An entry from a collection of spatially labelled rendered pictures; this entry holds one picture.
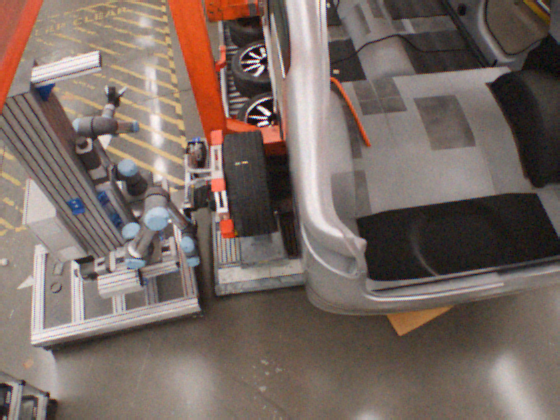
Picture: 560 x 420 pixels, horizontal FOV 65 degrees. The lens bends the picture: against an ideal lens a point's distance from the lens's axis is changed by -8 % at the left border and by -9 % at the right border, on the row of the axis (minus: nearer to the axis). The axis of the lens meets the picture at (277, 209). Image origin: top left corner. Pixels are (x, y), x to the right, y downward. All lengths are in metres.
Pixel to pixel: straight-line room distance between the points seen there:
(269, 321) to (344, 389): 0.72
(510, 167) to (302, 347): 1.83
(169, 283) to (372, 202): 1.57
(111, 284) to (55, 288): 0.92
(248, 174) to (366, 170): 0.71
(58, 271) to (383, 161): 2.55
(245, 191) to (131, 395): 1.69
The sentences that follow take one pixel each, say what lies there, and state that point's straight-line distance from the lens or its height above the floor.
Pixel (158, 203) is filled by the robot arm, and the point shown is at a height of 1.39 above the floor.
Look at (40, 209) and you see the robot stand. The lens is 2.87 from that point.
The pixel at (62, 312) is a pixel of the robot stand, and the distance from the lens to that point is 3.72.
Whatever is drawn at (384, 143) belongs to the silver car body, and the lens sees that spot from 2.96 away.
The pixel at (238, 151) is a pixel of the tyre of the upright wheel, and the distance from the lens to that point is 2.75.
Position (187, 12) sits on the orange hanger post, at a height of 1.83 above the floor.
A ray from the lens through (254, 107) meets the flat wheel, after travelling 4.02.
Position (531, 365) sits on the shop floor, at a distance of 3.65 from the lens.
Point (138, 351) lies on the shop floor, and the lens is 3.59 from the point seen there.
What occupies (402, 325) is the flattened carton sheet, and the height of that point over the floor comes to 0.01.
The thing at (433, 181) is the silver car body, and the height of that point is 0.94.
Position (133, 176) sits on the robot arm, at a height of 0.98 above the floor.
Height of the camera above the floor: 3.22
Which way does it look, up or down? 55 degrees down
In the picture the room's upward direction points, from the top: 8 degrees counter-clockwise
